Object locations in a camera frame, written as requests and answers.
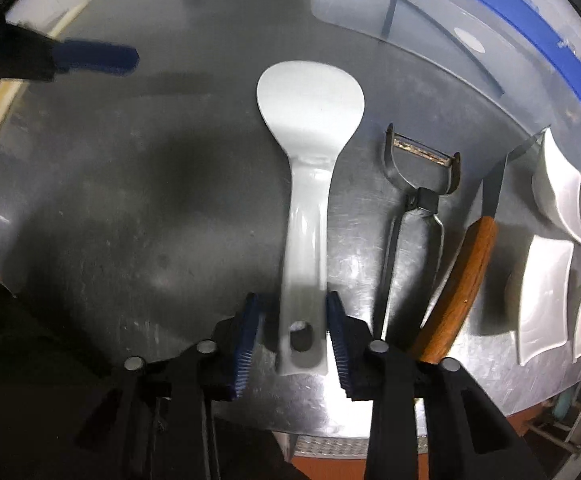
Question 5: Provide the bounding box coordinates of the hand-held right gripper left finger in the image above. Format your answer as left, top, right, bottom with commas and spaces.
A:
74, 292, 262, 480

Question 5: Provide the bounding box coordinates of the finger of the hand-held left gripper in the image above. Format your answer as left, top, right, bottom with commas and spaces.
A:
0, 24, 140, 82

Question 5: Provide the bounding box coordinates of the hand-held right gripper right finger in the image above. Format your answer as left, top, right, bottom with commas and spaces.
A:
325, 291, 527, 480

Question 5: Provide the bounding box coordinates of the white plastic rice paddle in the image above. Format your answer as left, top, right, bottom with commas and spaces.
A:
256, 60, 366, 377

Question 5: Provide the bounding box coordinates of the metal vegetable peeler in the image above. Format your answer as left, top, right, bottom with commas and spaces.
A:
379, 123, 462, 341

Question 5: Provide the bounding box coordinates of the translucent plastic storage bin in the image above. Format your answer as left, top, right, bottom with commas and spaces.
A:
309, 0, 581, 173

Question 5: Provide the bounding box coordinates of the wooden handled knife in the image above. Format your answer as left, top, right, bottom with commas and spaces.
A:
411, 130, 546, 365

